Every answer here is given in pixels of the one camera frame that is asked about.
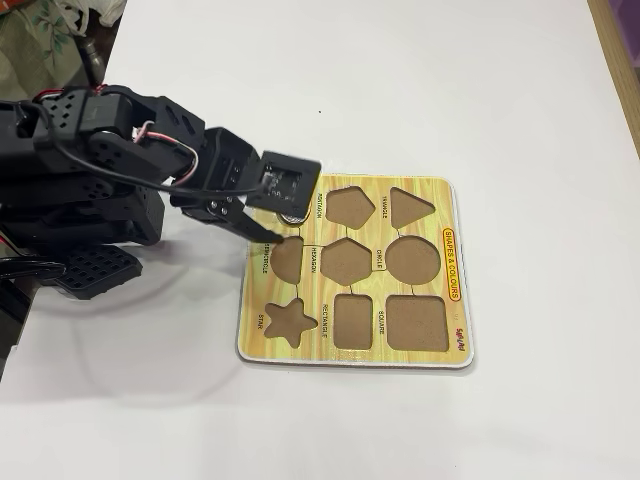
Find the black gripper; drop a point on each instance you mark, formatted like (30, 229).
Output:
(218, 208)

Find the purple oval piece yellow pin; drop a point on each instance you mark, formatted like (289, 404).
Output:
(290, 219)

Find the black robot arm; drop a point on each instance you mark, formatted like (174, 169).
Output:
(75, 165)

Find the wooden shape puzzle board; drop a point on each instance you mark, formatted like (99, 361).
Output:
(380, 180)

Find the grey metal finial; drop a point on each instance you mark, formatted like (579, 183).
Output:
(94, 57)

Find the white plastic bag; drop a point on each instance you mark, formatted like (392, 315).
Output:
(105, 10)

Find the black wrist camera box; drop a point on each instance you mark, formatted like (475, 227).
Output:
(285, 182)

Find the black grid base plate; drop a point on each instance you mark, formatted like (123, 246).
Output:
(95, 270)

